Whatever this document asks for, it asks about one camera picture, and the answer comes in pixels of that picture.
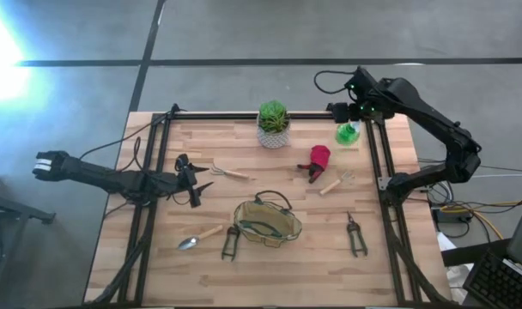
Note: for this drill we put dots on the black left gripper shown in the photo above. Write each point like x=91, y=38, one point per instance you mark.
x=186, y=178

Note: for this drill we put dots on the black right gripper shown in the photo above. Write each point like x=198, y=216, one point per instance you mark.
x=340, y=112

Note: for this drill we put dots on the green spray bottle white head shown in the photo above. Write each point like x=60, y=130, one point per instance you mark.
x=346, y=136

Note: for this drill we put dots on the red and black garden glove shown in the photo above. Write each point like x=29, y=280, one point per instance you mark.
x=320, y=156

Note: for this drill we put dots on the cream canvas green-trimmed garden bag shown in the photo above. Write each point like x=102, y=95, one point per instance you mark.
x=265, y=214

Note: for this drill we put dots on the black pruning shears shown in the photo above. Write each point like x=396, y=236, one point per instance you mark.
x=352, y=229

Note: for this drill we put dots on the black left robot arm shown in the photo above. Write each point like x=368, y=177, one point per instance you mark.
x=115, y=180

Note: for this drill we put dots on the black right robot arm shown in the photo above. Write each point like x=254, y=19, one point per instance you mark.
x=437, y=124

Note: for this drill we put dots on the white plastic bag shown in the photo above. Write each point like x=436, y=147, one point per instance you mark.
x=456, y=274

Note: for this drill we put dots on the succulent in white patterned pot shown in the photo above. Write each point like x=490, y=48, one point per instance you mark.
x=273, y=137

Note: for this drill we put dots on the black power box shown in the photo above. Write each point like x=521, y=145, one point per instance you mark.
x=450, y=216

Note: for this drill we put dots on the black metal stand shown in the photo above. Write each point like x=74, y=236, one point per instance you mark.
x=29, y=213

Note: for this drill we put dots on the black side desk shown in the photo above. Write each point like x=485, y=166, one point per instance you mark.
x=467, y=255

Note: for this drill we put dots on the black laptop computer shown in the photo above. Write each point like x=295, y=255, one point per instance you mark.
x=497, y=283

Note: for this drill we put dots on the black aluminium rig frame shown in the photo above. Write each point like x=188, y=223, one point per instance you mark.
x=226, y=116

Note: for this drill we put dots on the grey metal corner bracket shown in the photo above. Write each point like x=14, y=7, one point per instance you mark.
x=383, y=183

